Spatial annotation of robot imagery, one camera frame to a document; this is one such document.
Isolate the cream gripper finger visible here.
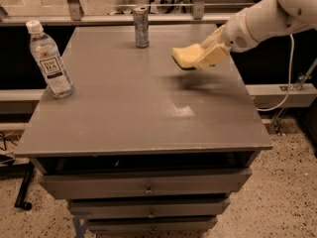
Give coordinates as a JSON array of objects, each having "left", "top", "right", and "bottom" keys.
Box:
[
  {"left": 193, "top": 44, "right": 230, "bottom": 69},
  {"left": 200, "top": 25, "right": 225, "bottom": 49}
]

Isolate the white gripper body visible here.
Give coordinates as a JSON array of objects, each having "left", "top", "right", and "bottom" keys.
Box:
[{"left": 221, "top": 8, "right": 259, "bottom": 53}]

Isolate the yellow sponge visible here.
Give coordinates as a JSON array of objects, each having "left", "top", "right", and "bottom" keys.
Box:
[{"left": 171, "top": 44, "right": 205, "bottom": 70}]

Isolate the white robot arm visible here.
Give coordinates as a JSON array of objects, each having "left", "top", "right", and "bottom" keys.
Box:
[{"left": 193, "top": 0, "right": 317, "bottom": 69}]

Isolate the silver redbull can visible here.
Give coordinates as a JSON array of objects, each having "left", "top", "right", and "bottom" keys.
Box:
[{"left": 133, "top": 6, "right": 150, "bottom": 48}]

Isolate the metal railing beam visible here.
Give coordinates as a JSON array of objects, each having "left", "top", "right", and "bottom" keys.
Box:
[{"left": 0, "top": 13, "right": 233, "bottom": 27}]

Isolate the grey drawer cabinet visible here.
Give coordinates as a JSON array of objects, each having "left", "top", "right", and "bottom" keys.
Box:
[{"left": 13, "top": 24, "right": 273, "bottom": 235}]

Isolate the top grey drawer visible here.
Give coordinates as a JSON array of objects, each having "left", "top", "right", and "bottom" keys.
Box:
[{"left": 39, "top": 168, "right": 252, "bottom": 199}]

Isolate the grey drawer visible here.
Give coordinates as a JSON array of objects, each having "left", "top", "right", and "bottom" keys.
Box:
[
  {"left": 87, "top": 216, "right": 217, "bottom": 234},
  {"left": 69, "top": 197, "right": 230, "bottom": 219},
  {"left": 39, "top": 168, "right": 252, "bottom": 199}
]

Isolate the middle grey drawer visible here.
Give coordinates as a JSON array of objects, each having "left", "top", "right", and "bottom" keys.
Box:
[{"left": 69, "top": 197, "right": 230, "bottom": 219}]

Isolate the clear plastic water bottle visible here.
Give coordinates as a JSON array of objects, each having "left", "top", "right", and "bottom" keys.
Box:
[{"left": 26, "top": 20, "right": 73, "bottom": 98}]

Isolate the bottom grey drawer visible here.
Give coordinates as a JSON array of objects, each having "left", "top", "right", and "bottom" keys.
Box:
[{"left": 87, "top": 216, "right": 217, "bottom": 234}]

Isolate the black floor stand leg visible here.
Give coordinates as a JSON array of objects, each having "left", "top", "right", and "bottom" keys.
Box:
[{"left": 14, "top": 162, "right": 34, "bottom": 211}]

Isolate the right metal bracket post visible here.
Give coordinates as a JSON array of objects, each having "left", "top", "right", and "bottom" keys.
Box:
[{"left": 192, "top": 0, "right": 205, "bottom": 20}]

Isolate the metal bracket post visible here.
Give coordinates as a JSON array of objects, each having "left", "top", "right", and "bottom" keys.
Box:
[
  {"left": 66, "top": 0, "right": 84, "bottom": 21},
  {"left": 192, "top": 0, "right": 205, "bottom": 20}
]

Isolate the white cable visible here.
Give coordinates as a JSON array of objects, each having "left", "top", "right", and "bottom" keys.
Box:
[{"left": 256, "top": 33, "right": 295, "bottom": 113}]

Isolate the left metal bracket post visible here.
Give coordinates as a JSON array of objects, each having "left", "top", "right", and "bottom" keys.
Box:
[{"left": 66, "top": 0, "right": 84, "bottom": 21}]

